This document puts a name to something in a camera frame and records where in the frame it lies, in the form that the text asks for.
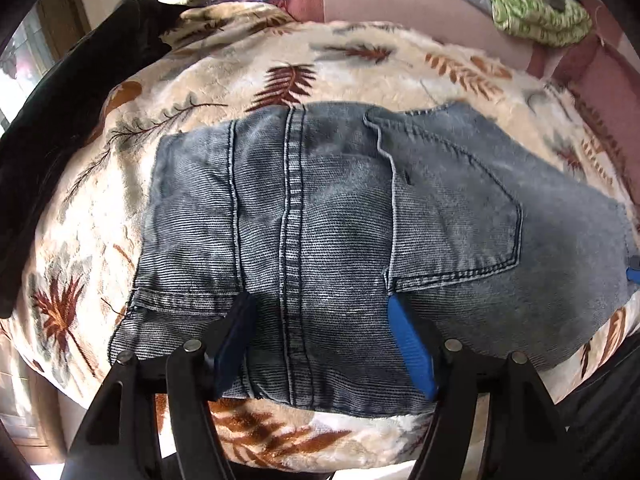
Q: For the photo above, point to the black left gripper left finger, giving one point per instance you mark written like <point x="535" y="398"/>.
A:
<point x="199" y="372"/>

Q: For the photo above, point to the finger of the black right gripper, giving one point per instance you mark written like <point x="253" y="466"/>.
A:
<point x="633" y="270"/>

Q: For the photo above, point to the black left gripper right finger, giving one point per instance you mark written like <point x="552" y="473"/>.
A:
<point x="449" y="374"/>

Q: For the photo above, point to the grey washed denim pants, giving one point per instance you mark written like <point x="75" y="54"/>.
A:
<point x="322" y="212"/>

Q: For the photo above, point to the black garment pile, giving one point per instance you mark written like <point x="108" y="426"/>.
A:
<point x="58" y="117"/>

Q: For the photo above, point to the green white patterned quilt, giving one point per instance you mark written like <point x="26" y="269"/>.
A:
<point x="554" y="23"/>

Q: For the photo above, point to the cream leaf pattern fleece blanket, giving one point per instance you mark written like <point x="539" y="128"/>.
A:
<point x="226" y="62"/>

